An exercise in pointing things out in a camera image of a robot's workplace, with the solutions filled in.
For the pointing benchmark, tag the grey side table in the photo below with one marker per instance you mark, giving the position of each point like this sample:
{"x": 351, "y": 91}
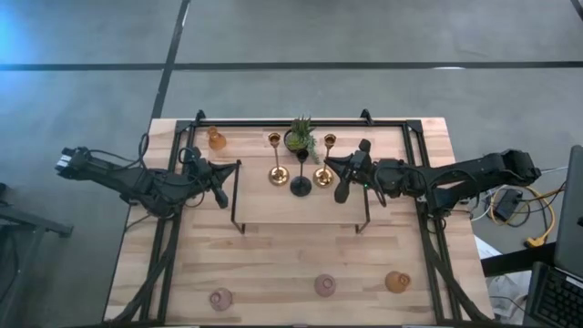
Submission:
{"x": 27, "y": 223}

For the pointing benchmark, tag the pink ribbed glass candle holder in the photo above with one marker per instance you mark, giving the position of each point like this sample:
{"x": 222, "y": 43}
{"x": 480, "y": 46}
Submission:
{"x": 221, "y": 299}
{"x": 324, "y": 285}

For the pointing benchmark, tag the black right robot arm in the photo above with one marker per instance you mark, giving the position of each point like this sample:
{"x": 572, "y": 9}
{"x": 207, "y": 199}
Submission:
{"x": 455, "y": 177}

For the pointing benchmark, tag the amber ribbed glass candle holder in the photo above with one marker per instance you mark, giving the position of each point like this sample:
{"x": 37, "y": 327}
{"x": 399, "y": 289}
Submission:
{"x": 217, "y": 140}
{"x": 396, "y": 282}

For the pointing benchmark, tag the black frame bracket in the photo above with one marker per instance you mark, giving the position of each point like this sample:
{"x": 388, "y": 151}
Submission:
{"x": 199, "y": 115}
{"x": 365, "y": 115}

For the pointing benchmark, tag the white paper sheet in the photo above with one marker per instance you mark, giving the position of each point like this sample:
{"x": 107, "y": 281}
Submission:
{"x": 486, "y": 249}

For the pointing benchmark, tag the tall gold candlestick holder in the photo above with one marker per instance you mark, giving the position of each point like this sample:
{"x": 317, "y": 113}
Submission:
{"x": 322, "y": 178}
{"x": 278, "y": 175}

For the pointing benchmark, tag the crumpled clear plastic bag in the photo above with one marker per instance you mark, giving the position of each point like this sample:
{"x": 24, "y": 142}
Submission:
{"x": 508, "y": 289}

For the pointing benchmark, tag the succulent plant in black pot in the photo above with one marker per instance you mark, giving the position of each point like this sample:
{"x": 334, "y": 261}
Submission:
{"x": 298, "y": 139}

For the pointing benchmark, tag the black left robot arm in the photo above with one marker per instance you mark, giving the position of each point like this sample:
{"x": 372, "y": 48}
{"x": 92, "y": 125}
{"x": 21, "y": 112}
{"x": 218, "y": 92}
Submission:
{"x": 136, "y": 182}

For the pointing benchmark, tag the wooden shelf riser black legs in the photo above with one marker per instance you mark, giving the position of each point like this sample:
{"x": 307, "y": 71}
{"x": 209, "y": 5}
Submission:
{"x": 291, "y": 205}

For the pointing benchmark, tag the tall black candlestick holder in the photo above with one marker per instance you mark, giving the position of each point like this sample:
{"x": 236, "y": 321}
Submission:
{"x": 300, "y": 186}

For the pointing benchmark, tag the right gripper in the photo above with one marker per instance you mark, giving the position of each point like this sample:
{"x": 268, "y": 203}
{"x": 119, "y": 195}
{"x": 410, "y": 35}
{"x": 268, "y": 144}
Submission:
{"x": 362, "y": 171}

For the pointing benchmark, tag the dark grey laptop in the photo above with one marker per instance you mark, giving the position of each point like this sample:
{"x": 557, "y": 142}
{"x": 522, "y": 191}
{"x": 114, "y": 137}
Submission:
{"x": 571, "y": 218}

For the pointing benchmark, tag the black aluminium table frame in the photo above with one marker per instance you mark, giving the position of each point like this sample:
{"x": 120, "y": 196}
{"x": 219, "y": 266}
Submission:
{"x": 255, "y": 123}

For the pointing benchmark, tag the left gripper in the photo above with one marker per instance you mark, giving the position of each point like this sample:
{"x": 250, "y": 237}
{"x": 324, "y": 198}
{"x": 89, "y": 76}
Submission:
{"x": 202, "y": 175}

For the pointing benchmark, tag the black power adapter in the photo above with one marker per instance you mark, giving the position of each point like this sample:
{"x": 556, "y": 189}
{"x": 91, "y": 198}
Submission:
{"x": 508, "y": 206}

